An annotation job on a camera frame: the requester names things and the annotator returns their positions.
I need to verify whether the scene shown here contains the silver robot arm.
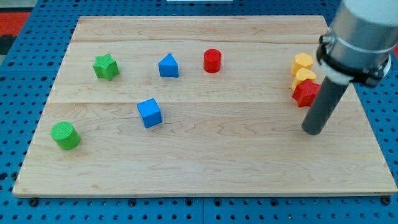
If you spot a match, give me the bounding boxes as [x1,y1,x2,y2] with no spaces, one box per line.
[317,0,397,87]

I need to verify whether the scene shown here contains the blue cube block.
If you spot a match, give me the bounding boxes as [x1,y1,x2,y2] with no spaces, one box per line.
[137,98,162,128]

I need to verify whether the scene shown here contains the green star block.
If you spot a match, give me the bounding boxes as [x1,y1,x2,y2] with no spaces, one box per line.
[93,54,119,82]

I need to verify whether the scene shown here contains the red star block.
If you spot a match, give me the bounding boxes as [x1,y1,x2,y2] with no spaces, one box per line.
[292,79,321,108]

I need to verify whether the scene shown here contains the blue triangle block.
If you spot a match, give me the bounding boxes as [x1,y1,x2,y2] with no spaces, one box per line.
[158,54,179,78]

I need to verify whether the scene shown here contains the red cylinder block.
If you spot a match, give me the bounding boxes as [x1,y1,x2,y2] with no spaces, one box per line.
[203,49,222,73]

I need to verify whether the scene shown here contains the wooden board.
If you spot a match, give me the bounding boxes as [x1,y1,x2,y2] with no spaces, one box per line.
[13,16,397,198]

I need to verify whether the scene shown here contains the yellow heart block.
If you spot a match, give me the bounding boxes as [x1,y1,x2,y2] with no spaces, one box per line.
[291,68,317,90]

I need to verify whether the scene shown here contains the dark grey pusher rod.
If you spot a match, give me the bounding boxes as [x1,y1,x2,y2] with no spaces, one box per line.
[302,77,348,135]

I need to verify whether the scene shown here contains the green cylinder block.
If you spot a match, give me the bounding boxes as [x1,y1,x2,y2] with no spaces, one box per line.
[50,121,81,151]

